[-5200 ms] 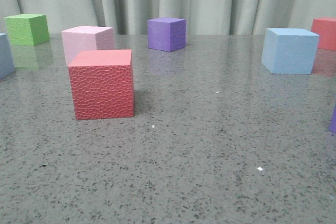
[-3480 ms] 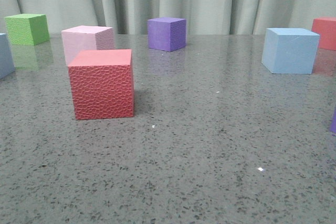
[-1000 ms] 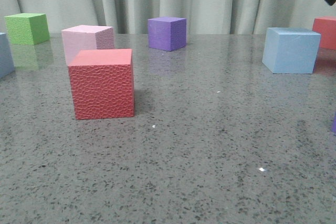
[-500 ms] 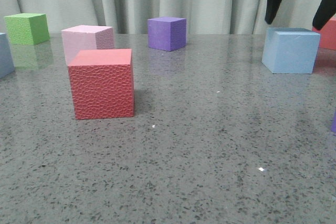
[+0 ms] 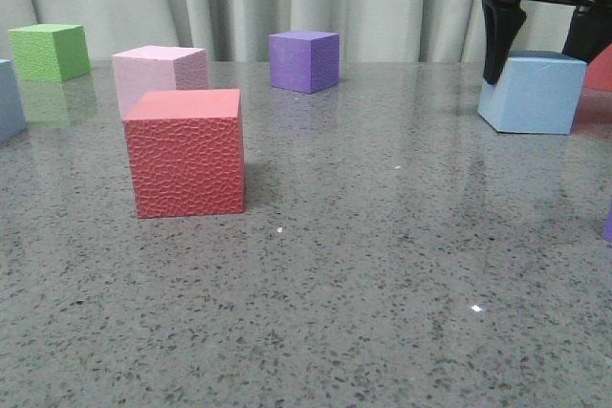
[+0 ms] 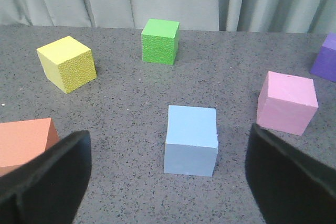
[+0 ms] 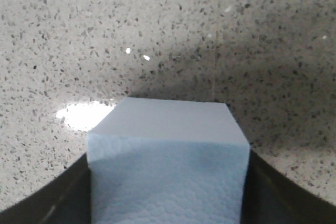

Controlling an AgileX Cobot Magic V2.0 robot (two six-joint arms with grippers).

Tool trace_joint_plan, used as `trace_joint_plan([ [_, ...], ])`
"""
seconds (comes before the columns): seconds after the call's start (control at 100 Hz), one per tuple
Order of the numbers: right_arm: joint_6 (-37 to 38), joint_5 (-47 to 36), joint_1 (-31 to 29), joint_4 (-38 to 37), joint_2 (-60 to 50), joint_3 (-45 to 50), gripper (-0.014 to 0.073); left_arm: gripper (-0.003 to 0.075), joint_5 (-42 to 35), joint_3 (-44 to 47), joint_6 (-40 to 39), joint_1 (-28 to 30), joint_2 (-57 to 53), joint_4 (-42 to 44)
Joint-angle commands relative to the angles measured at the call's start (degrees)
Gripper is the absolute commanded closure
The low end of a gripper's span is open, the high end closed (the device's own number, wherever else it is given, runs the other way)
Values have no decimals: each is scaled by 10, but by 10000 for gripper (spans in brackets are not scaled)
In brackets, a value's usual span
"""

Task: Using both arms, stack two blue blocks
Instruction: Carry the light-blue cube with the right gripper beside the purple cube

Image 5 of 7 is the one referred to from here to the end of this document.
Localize light blue foam cube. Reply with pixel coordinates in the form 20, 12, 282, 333
478, 50, 587, 135

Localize red foam cube right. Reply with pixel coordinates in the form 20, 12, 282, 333
583, 45, 612, 92

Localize grey curtain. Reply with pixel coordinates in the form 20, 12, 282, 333
0, 0, 612, 64

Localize purple cube at edge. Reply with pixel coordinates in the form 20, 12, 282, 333
602, 209, 612, 242

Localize purple foam cube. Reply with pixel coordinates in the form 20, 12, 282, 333
269, 31, 340, 94

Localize red textured foam cube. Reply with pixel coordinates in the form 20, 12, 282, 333
123, 88, 245, 218

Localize pink foam cube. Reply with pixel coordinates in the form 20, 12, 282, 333
112, 45, 208, 118

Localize green foam cube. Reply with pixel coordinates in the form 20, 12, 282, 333
8, 24, 91, 82

